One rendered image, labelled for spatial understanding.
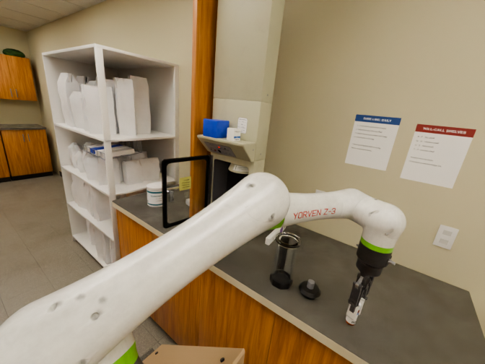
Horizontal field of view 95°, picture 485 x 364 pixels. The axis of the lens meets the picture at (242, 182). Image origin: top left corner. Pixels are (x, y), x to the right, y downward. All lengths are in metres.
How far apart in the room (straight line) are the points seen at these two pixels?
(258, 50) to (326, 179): 0.83
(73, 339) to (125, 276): 0.08
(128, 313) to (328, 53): 1.46
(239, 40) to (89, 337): 1.21
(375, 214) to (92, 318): 0.70
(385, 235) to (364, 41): 1.03
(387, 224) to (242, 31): 1.04
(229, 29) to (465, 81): 1.09
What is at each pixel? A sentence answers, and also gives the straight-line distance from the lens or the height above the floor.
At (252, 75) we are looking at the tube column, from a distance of 1.21.
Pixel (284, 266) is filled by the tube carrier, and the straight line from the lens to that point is 1.02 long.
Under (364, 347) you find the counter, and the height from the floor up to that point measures 0.94.
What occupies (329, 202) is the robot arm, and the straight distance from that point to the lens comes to 0.77.
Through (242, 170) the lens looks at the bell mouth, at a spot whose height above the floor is 1.34.
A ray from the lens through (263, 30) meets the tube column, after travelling 1.22.
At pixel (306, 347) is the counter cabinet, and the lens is 1.13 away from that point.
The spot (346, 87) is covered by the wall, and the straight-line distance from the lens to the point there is 1.46.
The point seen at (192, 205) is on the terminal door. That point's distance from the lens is 1.40.
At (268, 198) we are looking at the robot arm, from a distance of 0.44.
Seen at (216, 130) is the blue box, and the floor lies 1.55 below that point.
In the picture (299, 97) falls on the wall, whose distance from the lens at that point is 1.54.
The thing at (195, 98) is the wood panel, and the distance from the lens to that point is 1.34.
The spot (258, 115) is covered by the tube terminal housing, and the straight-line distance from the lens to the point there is 1.16.
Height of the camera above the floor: 1.67
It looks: 18 degrees down
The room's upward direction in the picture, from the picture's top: 6 degrees clockwise
